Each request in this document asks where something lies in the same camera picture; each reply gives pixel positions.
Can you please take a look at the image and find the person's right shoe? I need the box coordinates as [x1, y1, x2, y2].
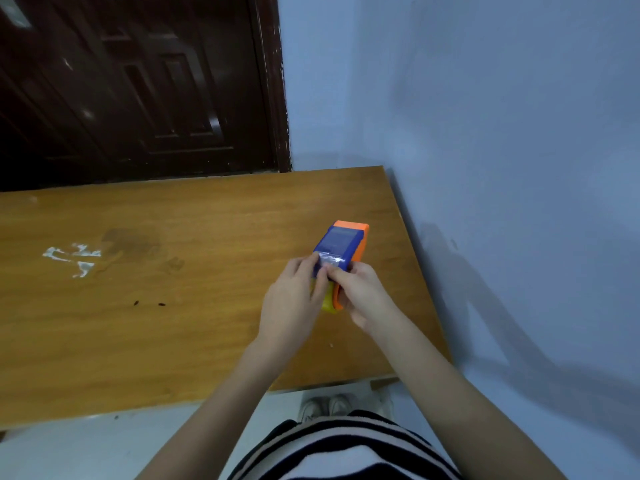
[328, 393, 359, 418]

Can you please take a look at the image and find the person's left shoe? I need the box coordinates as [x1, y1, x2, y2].
[299, 398, 329, 425]

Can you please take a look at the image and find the orange and blue tape dispenser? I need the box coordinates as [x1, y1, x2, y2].
[311, 220, 371, 311]

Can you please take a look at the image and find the person's left hand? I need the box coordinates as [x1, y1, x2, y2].
[249, 252, 333, 371]

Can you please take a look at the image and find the dark brown wooden door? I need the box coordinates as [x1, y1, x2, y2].
[0, 0, 293, 193]

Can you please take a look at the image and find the person's shoe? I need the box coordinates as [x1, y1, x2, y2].
[328, 393, 359, 418]
[299, 398, 329, 425]

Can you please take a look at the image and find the black white striped shirt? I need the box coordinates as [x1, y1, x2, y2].
[229, 414, 463, 480]

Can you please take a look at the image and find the person's right forearm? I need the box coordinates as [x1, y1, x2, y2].
[375, 319, 569, 480]

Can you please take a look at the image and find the person's right hand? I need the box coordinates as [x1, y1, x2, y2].
[325, 261, 406, 341]

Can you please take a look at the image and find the person's left forearm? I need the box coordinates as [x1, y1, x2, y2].
[135, 344, 286, 480]

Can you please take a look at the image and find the yellow tape roll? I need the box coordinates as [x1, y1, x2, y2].
[309, 278, 341, 314]

